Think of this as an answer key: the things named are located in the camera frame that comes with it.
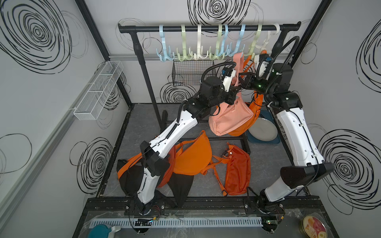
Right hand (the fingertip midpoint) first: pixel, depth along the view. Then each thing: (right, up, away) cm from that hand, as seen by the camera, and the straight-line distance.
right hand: (238, 74), depth 65 cm
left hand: (+1, -6, +1) cm, 6 cm away
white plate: (+29, -28, +36) cm, 54 cm away
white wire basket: (-72, -15, +7) cm, 74 cm away
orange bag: (-20, -44, +24) cm, 54 cm away
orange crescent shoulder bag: (+14, -14, +12) cm, 23 cm away
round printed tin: (+33, -69, 0) cm, 76 cm away
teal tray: (+20, -34, +34) cm, 52 cm away
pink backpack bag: (+3, -19, +16) cm, 25 cm away
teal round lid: (-59, -67, -4) cm, 89 cm away
